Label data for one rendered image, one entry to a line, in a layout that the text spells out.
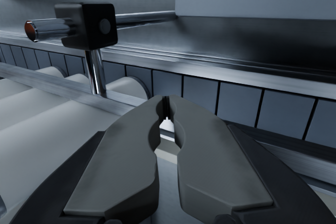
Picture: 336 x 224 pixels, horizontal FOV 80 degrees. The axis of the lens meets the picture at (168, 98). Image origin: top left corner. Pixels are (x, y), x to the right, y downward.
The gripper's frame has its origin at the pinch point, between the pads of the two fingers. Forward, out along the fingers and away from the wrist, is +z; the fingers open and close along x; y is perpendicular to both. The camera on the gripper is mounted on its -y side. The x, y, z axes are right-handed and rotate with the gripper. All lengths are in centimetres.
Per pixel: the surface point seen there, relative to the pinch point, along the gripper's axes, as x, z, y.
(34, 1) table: -23.0, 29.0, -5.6
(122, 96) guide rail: -3.4, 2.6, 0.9
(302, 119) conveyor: 11.0, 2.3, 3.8
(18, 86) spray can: -18.9, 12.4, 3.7
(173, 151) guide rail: 0.4, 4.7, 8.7
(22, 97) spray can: -15.4, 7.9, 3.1
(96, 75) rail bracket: -5.2, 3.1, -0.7
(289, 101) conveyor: 10.1, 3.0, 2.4
